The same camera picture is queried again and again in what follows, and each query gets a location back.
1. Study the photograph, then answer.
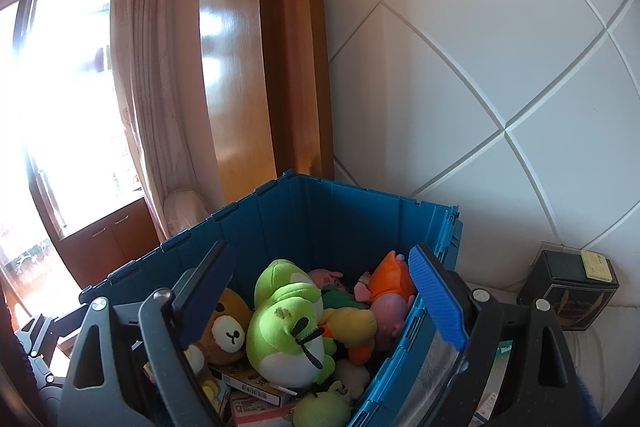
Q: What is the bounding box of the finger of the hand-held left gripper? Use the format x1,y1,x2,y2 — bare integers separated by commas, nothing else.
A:
27,352,71,427
14,304,93,358

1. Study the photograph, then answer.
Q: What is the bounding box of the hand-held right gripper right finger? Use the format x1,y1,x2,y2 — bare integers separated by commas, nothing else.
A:
407,244,586,427

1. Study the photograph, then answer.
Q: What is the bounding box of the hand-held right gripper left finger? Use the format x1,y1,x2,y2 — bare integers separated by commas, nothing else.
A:
57,241,236,427

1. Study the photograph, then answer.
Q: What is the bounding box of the large green frog plush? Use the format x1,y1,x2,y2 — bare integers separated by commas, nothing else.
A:
246,259,338,388

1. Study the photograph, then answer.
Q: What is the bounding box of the yellow green orange duck plush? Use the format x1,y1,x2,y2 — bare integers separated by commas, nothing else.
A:
317,284,378,365

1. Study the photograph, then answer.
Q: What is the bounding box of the orange and green medicine box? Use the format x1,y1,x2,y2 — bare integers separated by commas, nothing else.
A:
210,364,301,408

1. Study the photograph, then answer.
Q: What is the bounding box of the blue plastic crate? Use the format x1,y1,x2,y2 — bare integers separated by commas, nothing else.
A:
79,172,466,427

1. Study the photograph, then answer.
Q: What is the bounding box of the brown bear plush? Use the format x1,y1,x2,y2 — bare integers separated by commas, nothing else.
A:
185,287,253,388

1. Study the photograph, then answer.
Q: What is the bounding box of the pink pig plush orange dress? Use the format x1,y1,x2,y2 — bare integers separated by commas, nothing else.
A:
354,251,418,353

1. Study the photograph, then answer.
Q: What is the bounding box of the white round appliance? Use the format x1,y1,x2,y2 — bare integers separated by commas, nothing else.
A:
165,189,208,238

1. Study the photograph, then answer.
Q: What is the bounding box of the colourful flat packet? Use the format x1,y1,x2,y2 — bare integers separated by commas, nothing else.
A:
199,374,232,418

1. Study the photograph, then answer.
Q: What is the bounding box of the white and teal carton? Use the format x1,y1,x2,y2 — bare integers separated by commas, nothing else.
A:
472,339,513,425

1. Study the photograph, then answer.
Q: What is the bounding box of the wooden cabinet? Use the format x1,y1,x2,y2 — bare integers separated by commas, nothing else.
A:
60,199,161,290

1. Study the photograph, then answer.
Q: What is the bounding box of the black box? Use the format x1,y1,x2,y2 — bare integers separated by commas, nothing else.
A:
516,249,621,332

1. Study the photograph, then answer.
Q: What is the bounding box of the blue and pink plush toy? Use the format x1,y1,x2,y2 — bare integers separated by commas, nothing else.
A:
307,268,346,293

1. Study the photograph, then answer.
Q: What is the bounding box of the white plush toy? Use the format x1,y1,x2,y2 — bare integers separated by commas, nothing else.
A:
332,359,371,400

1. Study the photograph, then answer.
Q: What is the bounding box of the pink and white carton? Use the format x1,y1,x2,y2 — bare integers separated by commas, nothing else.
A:
229,394,301,427

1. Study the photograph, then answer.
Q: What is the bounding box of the small green frog plush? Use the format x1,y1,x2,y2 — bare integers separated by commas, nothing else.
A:
292,381,357,427

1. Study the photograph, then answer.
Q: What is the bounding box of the blue fuzzy cloth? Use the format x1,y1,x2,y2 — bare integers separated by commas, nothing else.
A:
574,372,603,427

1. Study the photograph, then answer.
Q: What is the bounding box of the wooden framed window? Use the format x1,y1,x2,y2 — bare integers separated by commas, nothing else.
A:
0,0,151,308

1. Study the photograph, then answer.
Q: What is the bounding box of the beige curtain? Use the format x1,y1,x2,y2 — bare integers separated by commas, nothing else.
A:
110,0,221,253

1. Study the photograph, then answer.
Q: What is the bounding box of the white padded headboard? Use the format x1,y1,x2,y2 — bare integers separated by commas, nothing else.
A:
312,0,640,308

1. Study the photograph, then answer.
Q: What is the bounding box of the glossy wooden panel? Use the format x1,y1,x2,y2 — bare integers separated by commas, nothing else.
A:
200,0,336,218

